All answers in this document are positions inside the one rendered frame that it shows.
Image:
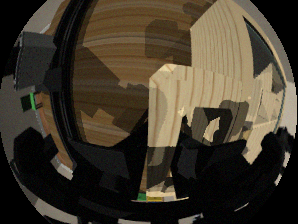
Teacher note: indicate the wooden maze board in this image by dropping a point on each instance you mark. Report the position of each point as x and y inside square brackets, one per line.
[220, 43]

